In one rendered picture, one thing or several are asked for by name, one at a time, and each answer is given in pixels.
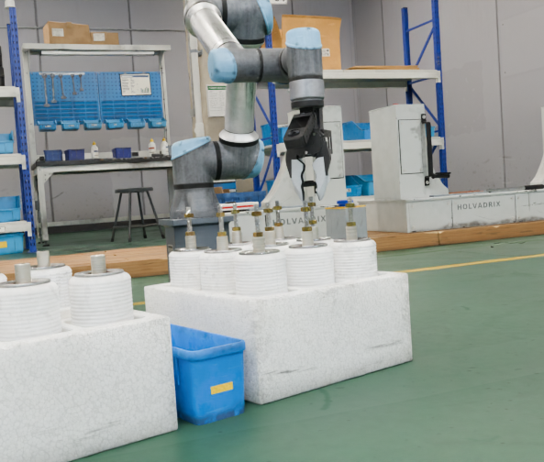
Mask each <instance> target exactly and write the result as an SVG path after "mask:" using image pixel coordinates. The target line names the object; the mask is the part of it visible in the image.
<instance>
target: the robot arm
mask: <svg viewBox="0 0 544 462"><path fill-rule="evenodd" d="M183 21H184V24H185V27H186V28H187V30H188V31H189V33H190V34H191V35H192V36H193V37H195V38H197V39H198V40H199V41H200V43H201V44H202V46H203V47H204V49H205V51H206V52H207V54H208V62H207V67H208V73H209V77H210V79H211V81H212V82H214V83H226V84H227V88H226V111H225V128H224V129H223V130H222V131H221V132H220V133H219V141H211V138H210V137H209V136H207V137H195V138H190V139H186V140H182V141H178V142H175V143H174V144H173V145H172V158H171V160H172V175H173V187H174V196H173V199H172V206H171V210H170V219H187V218H185V217H184V214H186V207H191V214H194V217H192V218H204V217H214V216H216V213H217V212H218V209H217V207H218V206H220V204H219V202H218V199H217V198H216V194H215V190H214V181H223V180H237V179H242V180H245V179H249V178H255V177H257V176H258V175H259V174H260V172H261V169H262V166H263V162H264V146H263V143H262V141H261V140H260V139H259V135H258V134H257V133H256V132H255V131H254V117H255V103H256V86H257V83H278V84H289V88H288V89H287V92H288V93H290V101H291V102H292V103H291V108H292V109H293V110H300V114H297V115H294V116H293V118H292V120H291V122H290V124H289V127H288V128H287V130H286V132H285V135H284V137H283V142H284V145H285V147H286V149H287V151H286V155H285V163H286V167H287V170H288V172H289V175H290V178H291V180H292V183H293V186H294V189H295V191H296V193H297V195H298V197H299V198H300V200H301V201H304V200H305V191H304V183H305V174H304V172H305V164H304V163H303V161H302V158H305V157H314V158H316V156H318V158H317V159H316V160H315V161H314V162H313V164H312V166H313V170H314V172H315V173H316V185H317V187H316V193H317V196H318V199H319V201H321V200H322V199H323V197H324V195H325V193H326V189H327V186H328V183H329V181H330V177H329V173H328V169H329V165H330V162H331V154H333V150H332V136H331V130H326V129H324V122H323V107H324V100H323V99H324V98H325V88H324V80H323V63H322V44H321V38H320V32H319V30H318V29H316V28H313V27H298V28H293V29H291V30H289V31H288V32H287V33H286V42H285V45H286V47H285V48H283V49H259V47H260V46H261V45H263V44H264V40H265V36H268V35H270V34H271V33H272V28H273V14H272V5H271V2H270V0H190V1H189V2H188V4H187V5H186V7H185V9H184V12H183ZM326 138H328V141H326ZM329 138H330V145H329Z"/></svg>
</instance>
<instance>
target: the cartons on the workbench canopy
mask: <svg viewBox="0 0 544 462"><path fill-rule="evenodd" d="M43 38H44V44H91V45H119V40H118V33H110V32H90V30H89V25H81V24H72V22H66V23H62V22H52V21H48V22H47V24H46V25H45V27H44V28H43Z"/></svg>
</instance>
